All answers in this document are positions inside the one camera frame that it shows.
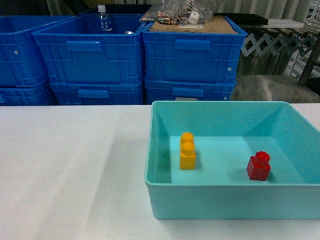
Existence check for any yellow toy block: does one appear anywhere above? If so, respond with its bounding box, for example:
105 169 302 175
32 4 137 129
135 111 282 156
179 132 197 170

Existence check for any clear water bottle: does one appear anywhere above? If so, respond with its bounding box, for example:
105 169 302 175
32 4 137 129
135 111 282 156
97 5 113 34

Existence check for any teal plastic box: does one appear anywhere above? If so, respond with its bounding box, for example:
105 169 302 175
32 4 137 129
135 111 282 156
144 101 320 220

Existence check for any blue crate upper middle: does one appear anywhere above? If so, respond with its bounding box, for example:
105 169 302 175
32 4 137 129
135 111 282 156
32 13 145 85

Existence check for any blue crate upper left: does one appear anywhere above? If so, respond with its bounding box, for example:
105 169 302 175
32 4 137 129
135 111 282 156
0 15 72 88

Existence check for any red toy block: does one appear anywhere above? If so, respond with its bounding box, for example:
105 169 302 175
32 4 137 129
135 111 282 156
246 151 271 182

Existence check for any black tray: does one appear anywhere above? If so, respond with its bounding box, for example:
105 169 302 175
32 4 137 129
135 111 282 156
214 13 269 25

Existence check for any blue crate lower left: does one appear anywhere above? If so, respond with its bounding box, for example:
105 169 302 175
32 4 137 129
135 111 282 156
0 81 57 106

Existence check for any clear bag of parts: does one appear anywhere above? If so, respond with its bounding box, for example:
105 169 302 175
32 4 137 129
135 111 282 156
139 0 218 26

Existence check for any blue crate lower right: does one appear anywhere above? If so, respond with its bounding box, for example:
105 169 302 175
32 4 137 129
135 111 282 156
144 80 236 105

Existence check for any blue crate upper right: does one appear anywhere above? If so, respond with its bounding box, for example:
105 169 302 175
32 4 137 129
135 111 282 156
142 16 248 85

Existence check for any blue crate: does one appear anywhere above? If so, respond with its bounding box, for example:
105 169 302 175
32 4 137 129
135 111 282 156
0 15 72 88
144 80 236 105
0 81 57 106
32 13 145 85
142 16 248 85
49 82 144 106

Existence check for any expandable roller conveyor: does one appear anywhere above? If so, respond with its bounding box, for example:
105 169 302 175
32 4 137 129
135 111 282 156
241 25 320 58

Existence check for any blue crate lower middle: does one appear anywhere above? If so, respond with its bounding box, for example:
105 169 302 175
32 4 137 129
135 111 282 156
49 82 144 106

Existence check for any brown cardboard sheet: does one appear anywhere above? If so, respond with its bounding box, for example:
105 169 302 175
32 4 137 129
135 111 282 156
148 16 238 35

